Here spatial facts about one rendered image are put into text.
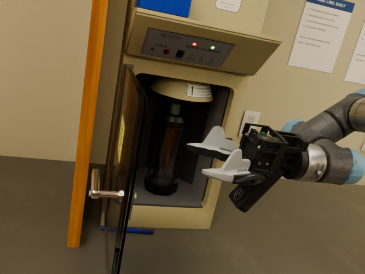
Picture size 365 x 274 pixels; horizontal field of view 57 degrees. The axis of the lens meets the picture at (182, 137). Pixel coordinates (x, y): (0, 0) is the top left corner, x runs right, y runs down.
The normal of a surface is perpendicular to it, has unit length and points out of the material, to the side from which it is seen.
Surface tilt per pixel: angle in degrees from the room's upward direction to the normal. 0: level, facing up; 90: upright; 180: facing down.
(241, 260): 0
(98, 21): 90
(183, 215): 90
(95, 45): 90
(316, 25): 90
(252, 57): 135
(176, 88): 66
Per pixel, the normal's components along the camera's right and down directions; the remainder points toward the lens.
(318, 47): 0.22, 0.36
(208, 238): 0.19, -0.93
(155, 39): 0.02, 0.91
